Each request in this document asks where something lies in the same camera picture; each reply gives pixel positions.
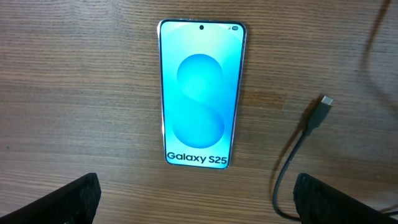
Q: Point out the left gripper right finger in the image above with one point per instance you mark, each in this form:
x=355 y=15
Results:
x=319 y=203

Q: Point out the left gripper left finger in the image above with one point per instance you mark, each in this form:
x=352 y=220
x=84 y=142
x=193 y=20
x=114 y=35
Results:
x=75 y=202

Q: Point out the Galaxy S25 smartphone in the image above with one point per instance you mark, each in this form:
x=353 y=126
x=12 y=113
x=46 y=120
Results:
x=201 y=67

